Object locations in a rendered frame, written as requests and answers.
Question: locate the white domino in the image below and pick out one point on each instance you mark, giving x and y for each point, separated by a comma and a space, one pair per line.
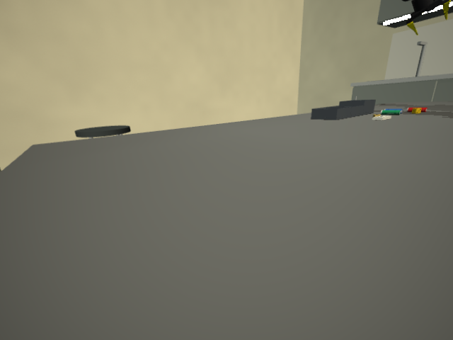
382, 117

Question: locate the green aa battery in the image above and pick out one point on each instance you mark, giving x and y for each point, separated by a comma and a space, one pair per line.
390, 112

